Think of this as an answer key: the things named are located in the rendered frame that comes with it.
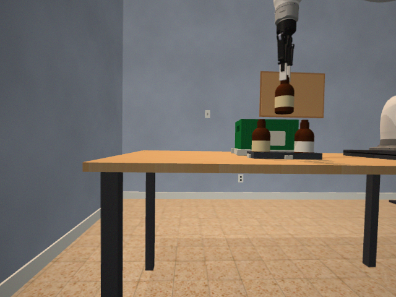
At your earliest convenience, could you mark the brown glass bottle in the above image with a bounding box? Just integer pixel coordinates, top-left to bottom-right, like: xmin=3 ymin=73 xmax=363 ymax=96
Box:
xmin=275 ymin=75 xmax=295 ymax=114
xmin=252 ymin=119 xmax=270 ymax=152
xmin=294 ymin=120 xmax=314 ymax=153

